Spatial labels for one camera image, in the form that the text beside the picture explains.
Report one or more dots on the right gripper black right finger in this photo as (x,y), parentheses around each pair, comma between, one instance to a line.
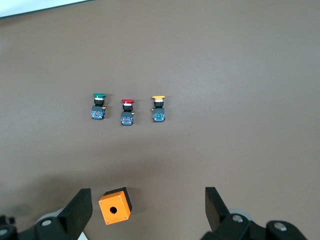
(220,222)

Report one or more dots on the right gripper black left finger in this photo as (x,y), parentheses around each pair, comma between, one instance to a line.
(72,217)

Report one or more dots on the green mushroom push button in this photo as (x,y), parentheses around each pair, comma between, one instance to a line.
(98,107)

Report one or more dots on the orange button box with hole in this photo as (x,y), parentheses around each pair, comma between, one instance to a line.
(113,207)

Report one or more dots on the red mushroom push button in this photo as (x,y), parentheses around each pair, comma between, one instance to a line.
(127,113)

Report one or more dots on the yellow mushroom push button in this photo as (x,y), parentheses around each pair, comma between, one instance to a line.
(158,110)

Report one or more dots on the white table edge rail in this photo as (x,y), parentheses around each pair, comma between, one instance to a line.
(25,7)

